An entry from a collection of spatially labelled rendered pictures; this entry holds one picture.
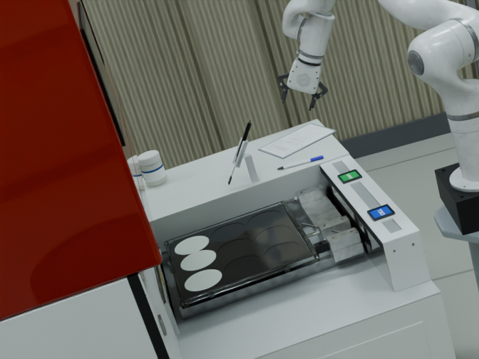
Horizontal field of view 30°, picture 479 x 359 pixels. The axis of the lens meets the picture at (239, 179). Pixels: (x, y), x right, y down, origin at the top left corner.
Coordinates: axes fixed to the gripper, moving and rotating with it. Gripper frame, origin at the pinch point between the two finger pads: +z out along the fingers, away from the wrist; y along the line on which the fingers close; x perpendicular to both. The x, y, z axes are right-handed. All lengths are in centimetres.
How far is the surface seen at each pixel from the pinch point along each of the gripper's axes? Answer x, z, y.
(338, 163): -41.6, -1.8, 16.9
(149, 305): -136, -4, -14
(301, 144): -25.1, 2.8, 5.3
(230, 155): -22.4, 14.6, -15.5
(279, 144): -22.1, 6.5, -1.5
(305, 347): -107, 16, 19
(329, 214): -57, 7, 18
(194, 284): -88, 21, -11
